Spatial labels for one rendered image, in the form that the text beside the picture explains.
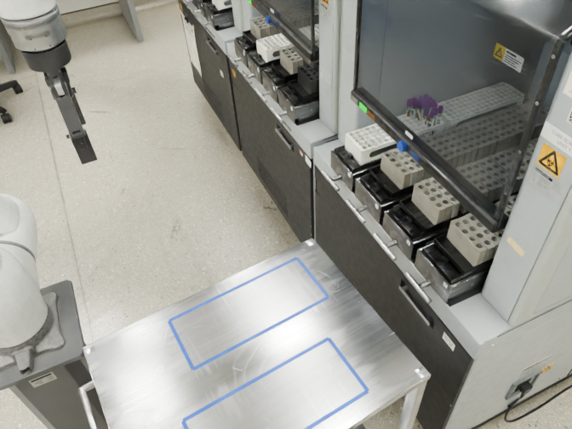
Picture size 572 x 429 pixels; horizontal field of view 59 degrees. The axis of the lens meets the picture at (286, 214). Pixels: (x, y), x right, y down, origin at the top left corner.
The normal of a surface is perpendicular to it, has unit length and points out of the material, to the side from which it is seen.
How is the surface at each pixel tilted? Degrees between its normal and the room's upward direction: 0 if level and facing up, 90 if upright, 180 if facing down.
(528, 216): 90
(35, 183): 0
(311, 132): 0
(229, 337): 0
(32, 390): 90
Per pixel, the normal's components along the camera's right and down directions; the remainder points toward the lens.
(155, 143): -0.05, -0.70
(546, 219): -0.91, 0.33
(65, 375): 0.42, 0.63
